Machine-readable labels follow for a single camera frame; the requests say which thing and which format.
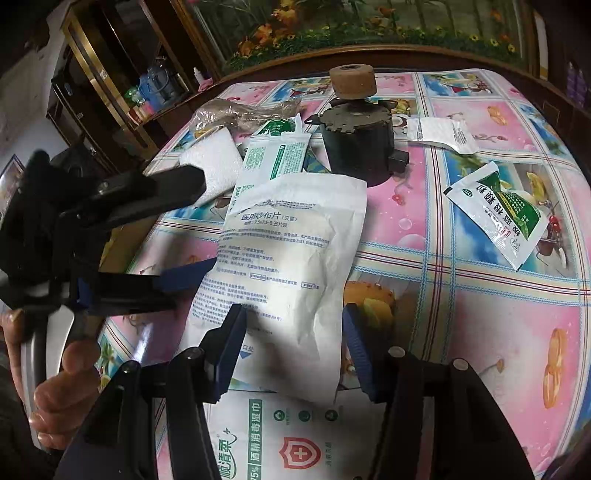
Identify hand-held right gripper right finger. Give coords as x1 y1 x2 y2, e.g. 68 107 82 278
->
342 302 550 480

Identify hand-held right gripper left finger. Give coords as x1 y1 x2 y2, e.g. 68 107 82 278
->
55 304 247 480

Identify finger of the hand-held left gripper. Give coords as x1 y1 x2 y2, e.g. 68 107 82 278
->
69 257 218 316
60 165 207 228

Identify white cloth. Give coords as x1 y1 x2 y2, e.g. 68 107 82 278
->
178 127 245 207

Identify large alcohol wipes pack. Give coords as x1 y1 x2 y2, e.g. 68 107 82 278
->
205 383 393 480

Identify white gauze packet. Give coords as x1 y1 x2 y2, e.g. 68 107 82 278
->
187 173 368 402

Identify green white wipes packet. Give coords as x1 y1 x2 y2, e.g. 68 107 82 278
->
241 134 310 184
249 116 303 139

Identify green white medicine sachet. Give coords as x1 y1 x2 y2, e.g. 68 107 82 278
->
443 161 550 271

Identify person's left hand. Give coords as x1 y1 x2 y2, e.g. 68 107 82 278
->
0 308 101 453

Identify blue plastic bottle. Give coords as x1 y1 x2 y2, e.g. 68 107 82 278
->
139 62 175 112

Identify clear plastic bag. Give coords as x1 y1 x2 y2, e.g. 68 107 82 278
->
191 98 301 139

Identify printed tablecloth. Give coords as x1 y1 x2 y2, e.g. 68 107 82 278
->
97 69 583 480

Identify wooden cabinet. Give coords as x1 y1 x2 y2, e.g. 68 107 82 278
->
46 0 591 185

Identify black motor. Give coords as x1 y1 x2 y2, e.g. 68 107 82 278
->
307 99 409 178

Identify cork wheel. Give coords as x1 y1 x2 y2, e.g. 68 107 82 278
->
329 65 378 100

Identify purple bottles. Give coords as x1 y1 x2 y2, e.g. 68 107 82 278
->
566 62 591 100

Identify flower wall poster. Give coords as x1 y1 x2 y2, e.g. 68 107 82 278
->
185 0 532 71

